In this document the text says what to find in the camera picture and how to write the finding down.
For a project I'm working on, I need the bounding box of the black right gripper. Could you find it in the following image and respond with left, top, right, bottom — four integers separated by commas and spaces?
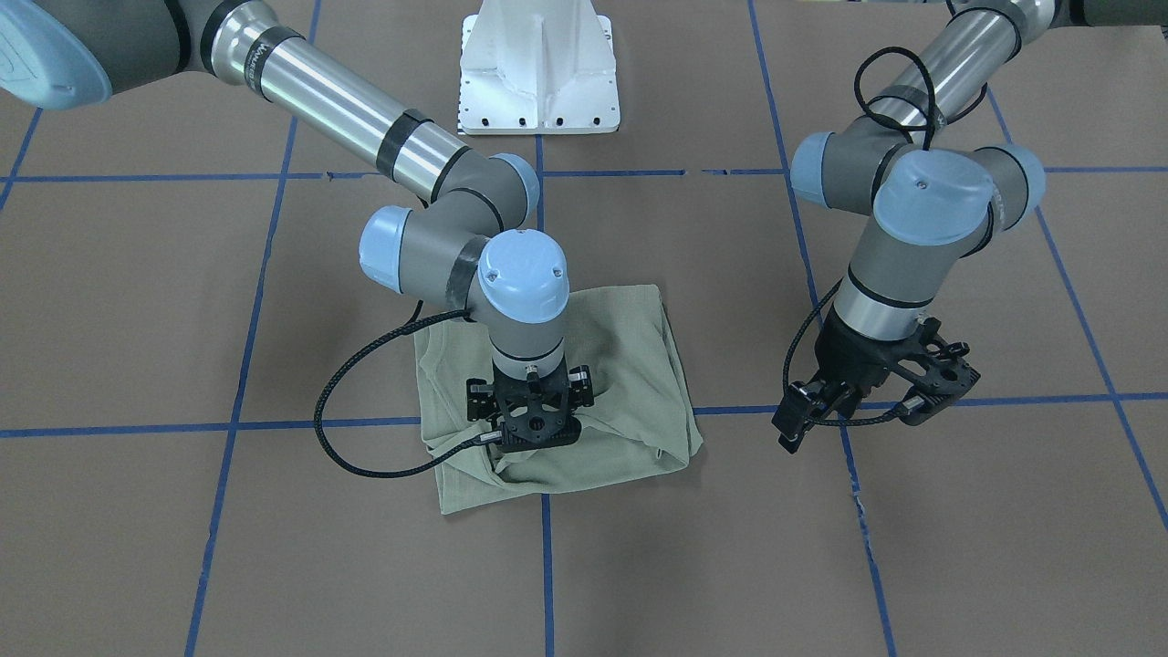
466, 364, 595, 423

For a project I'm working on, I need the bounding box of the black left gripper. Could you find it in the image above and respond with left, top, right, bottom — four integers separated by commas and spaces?
771, 312, 910, 454

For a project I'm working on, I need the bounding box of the olive green long-sleeve shirt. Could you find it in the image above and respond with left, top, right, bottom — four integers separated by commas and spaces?
413, 286, 704, 516

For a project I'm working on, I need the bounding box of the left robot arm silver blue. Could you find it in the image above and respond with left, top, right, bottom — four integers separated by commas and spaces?
772, 1, 1164, 452

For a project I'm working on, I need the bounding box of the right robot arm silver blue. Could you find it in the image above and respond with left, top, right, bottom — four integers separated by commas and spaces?
4, 72, 416, 437

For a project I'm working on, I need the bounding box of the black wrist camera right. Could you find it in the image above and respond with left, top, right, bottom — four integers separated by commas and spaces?
488, 412, 580, 454

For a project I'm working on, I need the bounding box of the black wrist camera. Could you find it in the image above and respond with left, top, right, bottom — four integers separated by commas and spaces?
890, 318, 981, 427
488, 412, 580, 454

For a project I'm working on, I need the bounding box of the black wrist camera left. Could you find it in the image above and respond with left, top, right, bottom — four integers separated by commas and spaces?
890, 318, 981, 427

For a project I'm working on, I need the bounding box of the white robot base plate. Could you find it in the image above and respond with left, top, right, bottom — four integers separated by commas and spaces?
456, 1, 621, 136

